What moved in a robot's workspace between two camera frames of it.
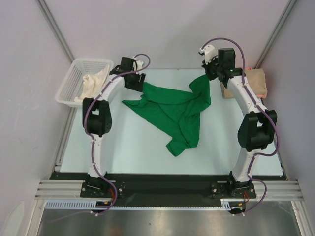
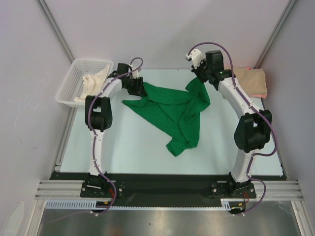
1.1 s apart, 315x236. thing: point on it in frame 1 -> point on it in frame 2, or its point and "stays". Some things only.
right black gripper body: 210,73 -> 200,73
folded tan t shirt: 256,77 stays
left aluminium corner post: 55,30 stays
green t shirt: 178,112 stays
